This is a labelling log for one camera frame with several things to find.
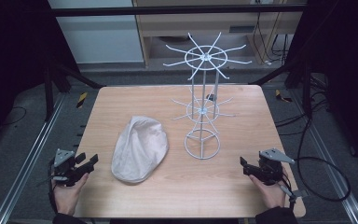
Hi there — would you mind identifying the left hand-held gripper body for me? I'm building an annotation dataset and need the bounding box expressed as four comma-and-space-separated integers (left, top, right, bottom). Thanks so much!
49, 148, 95, 188

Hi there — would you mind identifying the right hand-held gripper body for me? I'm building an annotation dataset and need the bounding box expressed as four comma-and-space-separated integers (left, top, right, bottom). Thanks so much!
242, 147, 296, 187

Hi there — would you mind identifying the white cap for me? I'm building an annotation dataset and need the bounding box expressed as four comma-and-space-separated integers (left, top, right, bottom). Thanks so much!
110, 115, 170, 184

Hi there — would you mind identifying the white wire display rack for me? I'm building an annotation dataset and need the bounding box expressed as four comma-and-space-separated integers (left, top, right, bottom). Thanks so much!
162, 31, 253, 161

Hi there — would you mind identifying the person's right hand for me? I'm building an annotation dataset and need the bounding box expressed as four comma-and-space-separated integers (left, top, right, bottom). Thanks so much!
249, 167, 290, 209

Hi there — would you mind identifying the person's left hand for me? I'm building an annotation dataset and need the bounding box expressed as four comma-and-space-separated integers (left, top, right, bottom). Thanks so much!
51, 172, 90, 217

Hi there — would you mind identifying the yellow black striped tape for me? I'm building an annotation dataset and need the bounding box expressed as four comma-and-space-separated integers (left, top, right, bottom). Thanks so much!
76, 91, 89, 109
275, 89, 293, 104

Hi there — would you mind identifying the black metal stand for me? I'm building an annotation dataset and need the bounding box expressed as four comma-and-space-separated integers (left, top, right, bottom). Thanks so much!
43, 59, 106, 122
249, 57, 313, 118

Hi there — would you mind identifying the white cabinet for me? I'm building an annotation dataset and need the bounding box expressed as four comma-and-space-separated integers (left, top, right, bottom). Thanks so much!
47, 0, 145, 65

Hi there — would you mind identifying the wooden shelf unit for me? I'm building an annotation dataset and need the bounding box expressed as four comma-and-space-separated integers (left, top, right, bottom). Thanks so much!
131, 0, 307, 67

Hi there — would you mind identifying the black metal crossbar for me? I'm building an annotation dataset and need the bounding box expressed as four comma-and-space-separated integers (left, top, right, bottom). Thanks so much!
48, 4, 307, 18

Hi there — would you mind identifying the grey cable connector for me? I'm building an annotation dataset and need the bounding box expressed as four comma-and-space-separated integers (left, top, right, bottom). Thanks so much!
280, 184, 310, 201

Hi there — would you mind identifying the aluminium floor rail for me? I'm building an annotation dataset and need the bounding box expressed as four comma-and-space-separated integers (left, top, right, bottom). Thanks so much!
292, 90, 358, 224
0, 92, 68, 224

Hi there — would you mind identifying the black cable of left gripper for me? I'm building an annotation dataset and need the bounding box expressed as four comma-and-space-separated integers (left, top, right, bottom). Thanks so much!
36, 160, 60, 216

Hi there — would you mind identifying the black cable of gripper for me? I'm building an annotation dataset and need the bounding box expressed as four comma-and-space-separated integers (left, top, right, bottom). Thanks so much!
281, 118, 352, 203
36, 160, 60, 216

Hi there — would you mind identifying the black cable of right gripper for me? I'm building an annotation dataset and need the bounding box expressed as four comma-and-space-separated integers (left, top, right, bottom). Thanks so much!
281, 118, 352, 203

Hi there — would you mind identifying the black floor cable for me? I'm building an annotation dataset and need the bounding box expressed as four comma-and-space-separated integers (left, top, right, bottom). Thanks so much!
0, 105, 28, 127

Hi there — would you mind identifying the bundle of black cables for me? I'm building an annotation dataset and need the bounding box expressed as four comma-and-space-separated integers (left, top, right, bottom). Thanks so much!
252, 3, 292, 66

